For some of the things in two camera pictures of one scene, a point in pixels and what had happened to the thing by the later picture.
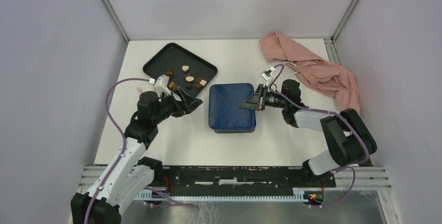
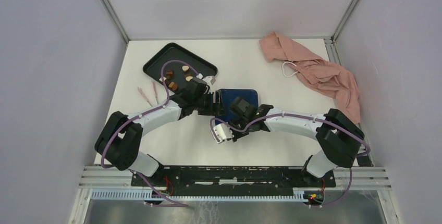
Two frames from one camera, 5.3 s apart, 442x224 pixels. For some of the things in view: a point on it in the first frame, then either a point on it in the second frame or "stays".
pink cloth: x=336 y=82 stays
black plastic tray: x=185 y=69 stays
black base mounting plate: x=238 y=181 stays
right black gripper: x=257 y=100 → x=236 y=136
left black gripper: x=187 y=103 → x=218 y=108
